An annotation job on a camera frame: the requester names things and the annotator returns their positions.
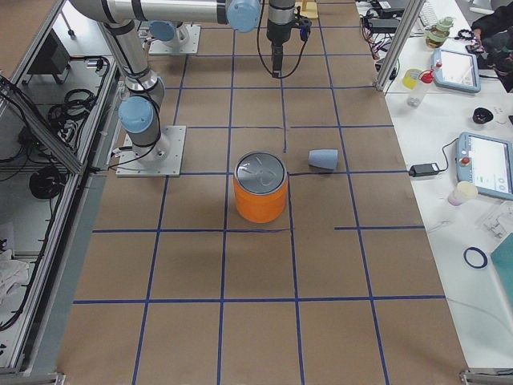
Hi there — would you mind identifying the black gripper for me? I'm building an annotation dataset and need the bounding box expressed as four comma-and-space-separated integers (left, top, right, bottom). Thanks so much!
267, 0, 312, 77

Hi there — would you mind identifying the light blue cup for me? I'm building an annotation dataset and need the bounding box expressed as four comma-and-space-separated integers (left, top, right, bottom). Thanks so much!
309, 148, 338, 170

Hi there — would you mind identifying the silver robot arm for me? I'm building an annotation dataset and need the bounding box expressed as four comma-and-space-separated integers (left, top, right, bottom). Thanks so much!
149, 20, 189, 47
71, 1, 312, 114

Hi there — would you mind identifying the wooden cup rack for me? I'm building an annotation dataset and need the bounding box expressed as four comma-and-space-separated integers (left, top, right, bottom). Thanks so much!
295, 0, 318, 19

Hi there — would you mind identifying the white paper cup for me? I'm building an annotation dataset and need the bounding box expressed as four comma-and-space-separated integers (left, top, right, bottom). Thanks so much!
447, 181, 479, 206

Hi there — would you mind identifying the orange bin with grey lid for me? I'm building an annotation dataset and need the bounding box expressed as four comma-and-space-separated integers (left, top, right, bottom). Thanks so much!
233, 152, 288, 224

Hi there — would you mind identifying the yellow tape roll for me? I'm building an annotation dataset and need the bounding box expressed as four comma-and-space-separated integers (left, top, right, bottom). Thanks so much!
402, 68, 422, 90

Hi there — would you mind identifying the clear squeeze bottle red cap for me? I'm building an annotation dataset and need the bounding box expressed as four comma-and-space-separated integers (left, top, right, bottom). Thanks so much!
406, 69, 434, 107

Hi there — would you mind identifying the teach pendant far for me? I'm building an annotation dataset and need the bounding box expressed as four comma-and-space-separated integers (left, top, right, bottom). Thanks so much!
431, 48, 481, 93

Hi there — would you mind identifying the teach pendant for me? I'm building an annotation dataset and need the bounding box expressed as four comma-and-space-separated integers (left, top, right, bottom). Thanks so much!
431, 48, 481, 93
455, 132, 512, 201

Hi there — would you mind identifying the black power adapter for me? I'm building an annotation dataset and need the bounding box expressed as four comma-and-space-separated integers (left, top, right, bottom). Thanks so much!
408, 163, 441, 177

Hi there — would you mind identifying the black bowl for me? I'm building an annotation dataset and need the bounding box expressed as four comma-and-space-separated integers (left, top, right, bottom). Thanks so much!
472, 107, 494, 124

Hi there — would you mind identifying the teach pendant near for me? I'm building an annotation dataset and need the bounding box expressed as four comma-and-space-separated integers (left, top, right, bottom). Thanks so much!
455, 132, 512, 201

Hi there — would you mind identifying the white cloth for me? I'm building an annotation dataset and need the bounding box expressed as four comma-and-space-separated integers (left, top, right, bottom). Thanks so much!
0, 222, 31, 298

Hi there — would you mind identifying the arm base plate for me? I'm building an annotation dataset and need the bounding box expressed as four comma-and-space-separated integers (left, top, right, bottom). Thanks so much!
115, 125, 187, 177
149, 21, 201, 56

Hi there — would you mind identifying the aluminium frame post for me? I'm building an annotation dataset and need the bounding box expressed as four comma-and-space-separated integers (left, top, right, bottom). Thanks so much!
374, 0, 425, 91

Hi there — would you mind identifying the blue tape ring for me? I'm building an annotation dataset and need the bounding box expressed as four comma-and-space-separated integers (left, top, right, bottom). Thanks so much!
463, 247, 488, 270

